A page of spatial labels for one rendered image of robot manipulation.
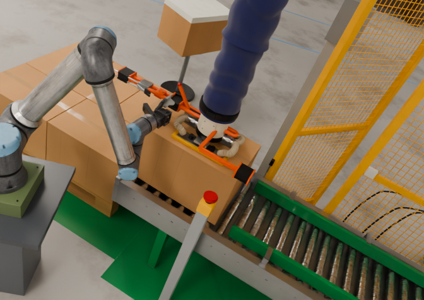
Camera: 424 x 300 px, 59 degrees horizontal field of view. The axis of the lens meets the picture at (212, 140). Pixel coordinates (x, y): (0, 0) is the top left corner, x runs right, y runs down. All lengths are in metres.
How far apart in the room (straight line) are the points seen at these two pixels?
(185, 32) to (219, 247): 2.08
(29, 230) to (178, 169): 0.82
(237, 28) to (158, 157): 0.89
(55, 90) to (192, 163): 0.82
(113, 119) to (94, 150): 0.97
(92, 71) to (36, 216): 0.78
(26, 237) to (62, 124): 1.05
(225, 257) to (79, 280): 0.94
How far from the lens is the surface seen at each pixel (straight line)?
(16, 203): 1.87
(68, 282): 2.60
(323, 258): 2.52
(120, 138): 1.65
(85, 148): 2.59
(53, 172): 2.11
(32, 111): 1.82
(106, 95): 1.53
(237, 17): 1.74
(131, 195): 2.31
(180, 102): 2.16
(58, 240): 2.75
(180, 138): 2.10
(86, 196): 2.95
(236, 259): 2.23
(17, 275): 2.38
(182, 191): 2.25
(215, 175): 2.06
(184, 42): 3.60
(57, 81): 1.70
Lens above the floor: 2.29
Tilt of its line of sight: 38 degrees down
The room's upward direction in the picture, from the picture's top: 22 degrees clockwise
